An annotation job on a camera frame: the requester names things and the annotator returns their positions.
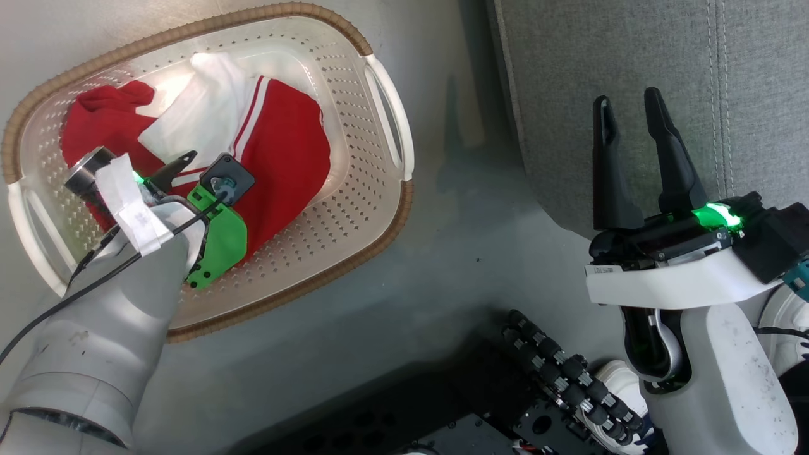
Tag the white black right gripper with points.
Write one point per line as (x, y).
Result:
(670, 281)

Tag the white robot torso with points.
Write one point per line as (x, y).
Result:
(787, 316)

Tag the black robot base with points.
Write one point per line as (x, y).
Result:
(442, 411)

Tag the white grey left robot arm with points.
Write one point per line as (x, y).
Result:
(95, 354)

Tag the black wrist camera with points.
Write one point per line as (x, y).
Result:
(777, 240)
(231, 174)

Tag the white perforated laundry basket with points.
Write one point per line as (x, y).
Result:
(354, 208)

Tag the grey fabric sofa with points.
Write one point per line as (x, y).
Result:
(569, 76)

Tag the red and white jersey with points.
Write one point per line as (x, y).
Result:
(284, 151)

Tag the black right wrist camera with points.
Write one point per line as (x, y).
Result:
(777, 240)

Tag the silver cylinder on left wrist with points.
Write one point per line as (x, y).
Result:
(85, 169)

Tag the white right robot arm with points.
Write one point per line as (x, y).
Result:
(727, 379)

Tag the teal connector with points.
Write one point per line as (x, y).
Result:
(797, 281)

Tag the white tape strip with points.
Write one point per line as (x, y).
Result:
(129, 208)

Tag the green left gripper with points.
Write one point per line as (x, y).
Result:
(224, 243)

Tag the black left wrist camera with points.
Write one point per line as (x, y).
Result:
(231, 174)

